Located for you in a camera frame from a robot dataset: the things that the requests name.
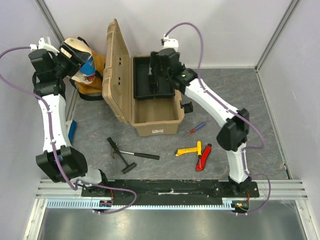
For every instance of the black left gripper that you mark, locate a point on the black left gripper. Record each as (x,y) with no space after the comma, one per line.
(76,58)

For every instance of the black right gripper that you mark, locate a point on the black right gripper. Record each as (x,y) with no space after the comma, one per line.
(155,62)

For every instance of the black tool box tray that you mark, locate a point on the black tool box tray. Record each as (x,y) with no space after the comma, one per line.
(141,82)

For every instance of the tan plastic tool box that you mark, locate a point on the tan plastic tool box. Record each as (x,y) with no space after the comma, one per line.
(151,117)

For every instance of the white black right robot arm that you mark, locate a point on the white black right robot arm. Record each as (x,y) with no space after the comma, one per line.
(234,123)

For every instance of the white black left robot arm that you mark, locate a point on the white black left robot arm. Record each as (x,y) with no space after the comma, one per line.
(59,160)

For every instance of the tan leather tool bag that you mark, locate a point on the tan leather tool bag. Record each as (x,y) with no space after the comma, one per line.
(89,88)

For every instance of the blue packaged tool card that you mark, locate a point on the blue packaged tool card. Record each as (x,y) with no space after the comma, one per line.
(71,126)

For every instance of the blue paper towel roll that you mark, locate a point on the blue paper towel roll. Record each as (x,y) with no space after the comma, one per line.
(88,69)

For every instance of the yellow box cutter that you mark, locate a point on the yellow box cutter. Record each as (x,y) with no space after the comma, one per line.
(182,151)

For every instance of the black rubber mallet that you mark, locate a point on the black rubber mallet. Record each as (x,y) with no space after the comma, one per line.
(128,167)

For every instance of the red box cutter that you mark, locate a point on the red box cutter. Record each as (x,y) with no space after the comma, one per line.
(203,159)

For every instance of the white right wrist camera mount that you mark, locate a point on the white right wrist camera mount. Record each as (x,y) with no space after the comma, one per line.
(169,43)

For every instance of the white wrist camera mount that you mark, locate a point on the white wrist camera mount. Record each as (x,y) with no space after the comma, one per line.
(169,43)
(44,43)

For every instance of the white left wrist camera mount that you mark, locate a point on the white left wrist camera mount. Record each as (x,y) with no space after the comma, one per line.
(44,43)

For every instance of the blue red handled screwdriver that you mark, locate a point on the blue red handled screwdriver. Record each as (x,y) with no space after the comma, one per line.
(195,129)

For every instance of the yellow handled screwdriver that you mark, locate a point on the yellow handled screwdriver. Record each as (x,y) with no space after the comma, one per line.
(199,153)

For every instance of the black handled claw hammer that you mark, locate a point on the black handled claw hammer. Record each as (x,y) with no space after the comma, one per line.
(137,154)

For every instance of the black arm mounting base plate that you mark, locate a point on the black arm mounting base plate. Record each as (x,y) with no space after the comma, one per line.
(191,187)

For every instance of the grey slotted cable duct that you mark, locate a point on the grey slotted cable duct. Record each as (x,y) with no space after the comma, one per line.
(147,202)

